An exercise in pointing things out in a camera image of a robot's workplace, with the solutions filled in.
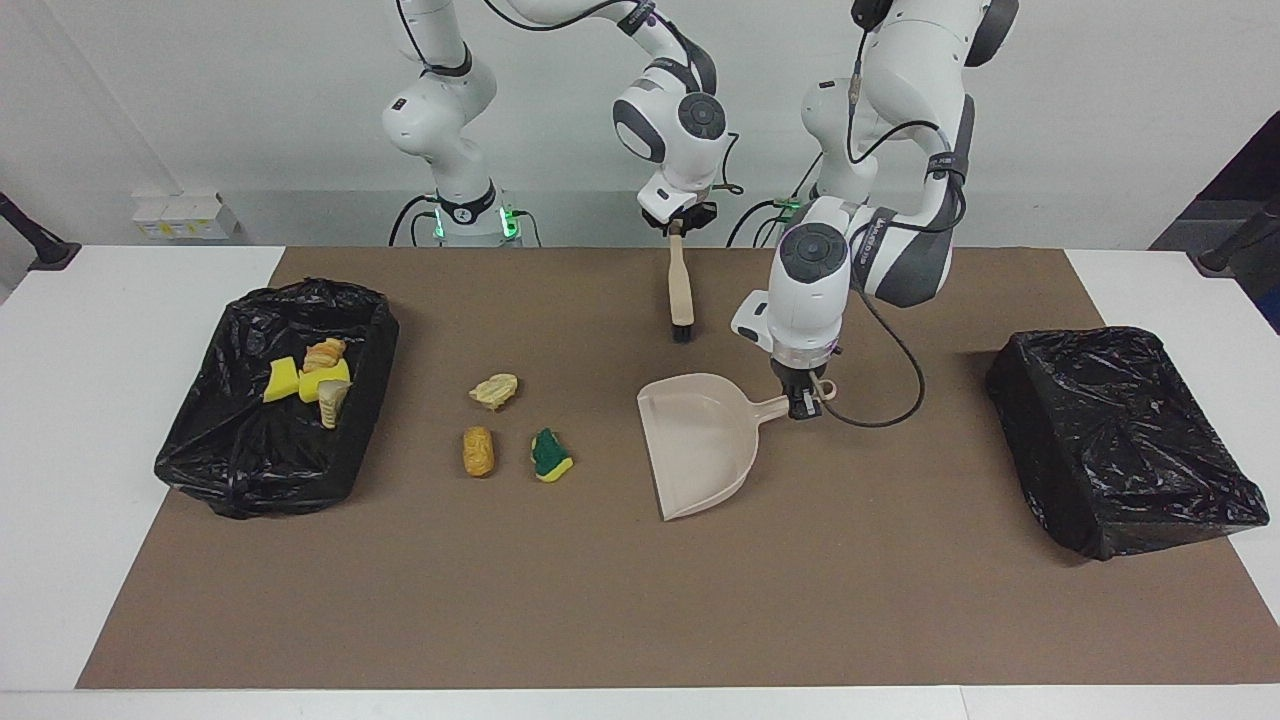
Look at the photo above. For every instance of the beige hand brush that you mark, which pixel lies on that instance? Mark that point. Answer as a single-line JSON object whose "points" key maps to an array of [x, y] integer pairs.
{"points": [[681, 290]]}

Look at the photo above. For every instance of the black bag lined bin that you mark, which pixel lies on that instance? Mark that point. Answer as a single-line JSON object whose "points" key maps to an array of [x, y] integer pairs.
{"points": [[1110, 430], [250, 460]]}

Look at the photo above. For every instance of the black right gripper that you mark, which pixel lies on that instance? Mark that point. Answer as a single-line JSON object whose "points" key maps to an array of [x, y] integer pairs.
{"points": [[680, 225]]}

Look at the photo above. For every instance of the orange brown sponge piece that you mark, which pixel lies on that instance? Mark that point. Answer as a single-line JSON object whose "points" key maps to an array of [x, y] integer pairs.
{"points": [[478, 452]]}

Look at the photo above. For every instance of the white wall socket boxes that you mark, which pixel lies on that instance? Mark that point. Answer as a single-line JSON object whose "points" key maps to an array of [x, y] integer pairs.
{"points": [[185, 215]]}

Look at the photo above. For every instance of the bright yellow notched sponge piece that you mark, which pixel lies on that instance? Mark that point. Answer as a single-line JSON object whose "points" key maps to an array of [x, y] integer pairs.
{"points": [[322, 385]]}

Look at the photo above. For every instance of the black stand pole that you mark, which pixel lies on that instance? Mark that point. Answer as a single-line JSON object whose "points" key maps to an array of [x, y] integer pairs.
{"points": [[40, 245], [1235, 245]]}

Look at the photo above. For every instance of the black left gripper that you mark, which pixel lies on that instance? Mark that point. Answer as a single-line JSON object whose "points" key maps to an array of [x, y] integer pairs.
{"points": [[800, 378]]}

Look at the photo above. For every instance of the pale yellow sponge piece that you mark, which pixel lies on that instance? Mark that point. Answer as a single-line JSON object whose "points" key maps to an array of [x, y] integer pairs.
{"points": [[333, 405], [494, 390], [324, 354]]}

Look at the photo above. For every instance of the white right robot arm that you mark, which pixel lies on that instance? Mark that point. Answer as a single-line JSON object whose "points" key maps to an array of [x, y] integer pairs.
{"points": [[680, 170]]}

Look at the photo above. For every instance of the green and yellow sponge piece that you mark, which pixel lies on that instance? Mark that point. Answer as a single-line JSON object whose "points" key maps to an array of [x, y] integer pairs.
{"points": [[550, 455]]}

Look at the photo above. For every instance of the brown paper table mat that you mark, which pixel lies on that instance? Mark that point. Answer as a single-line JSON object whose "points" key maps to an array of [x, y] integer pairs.
{"points": [[500, 600]]}

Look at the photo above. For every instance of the beige plastic dustpan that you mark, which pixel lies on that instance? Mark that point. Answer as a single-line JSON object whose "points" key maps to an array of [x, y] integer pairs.
{"points": [[700, 450]]}

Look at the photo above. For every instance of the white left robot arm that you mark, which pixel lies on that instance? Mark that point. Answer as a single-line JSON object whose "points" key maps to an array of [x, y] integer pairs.
{"points": [[810, 310]]}

